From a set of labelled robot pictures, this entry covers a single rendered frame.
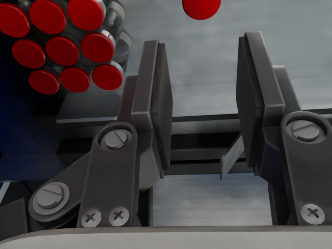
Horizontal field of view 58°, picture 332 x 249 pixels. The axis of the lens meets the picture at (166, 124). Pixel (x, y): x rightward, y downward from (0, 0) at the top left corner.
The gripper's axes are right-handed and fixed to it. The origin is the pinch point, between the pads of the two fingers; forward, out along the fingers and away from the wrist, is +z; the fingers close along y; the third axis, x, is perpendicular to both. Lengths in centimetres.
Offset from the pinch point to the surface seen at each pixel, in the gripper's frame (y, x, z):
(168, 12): -2.1, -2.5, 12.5
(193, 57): -0.5, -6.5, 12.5
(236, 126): 3.2, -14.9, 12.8
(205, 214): -0.4, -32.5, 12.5
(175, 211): -4.5, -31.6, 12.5
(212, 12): 0.7, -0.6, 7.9
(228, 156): 1.9, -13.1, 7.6
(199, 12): 0.0, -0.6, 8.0
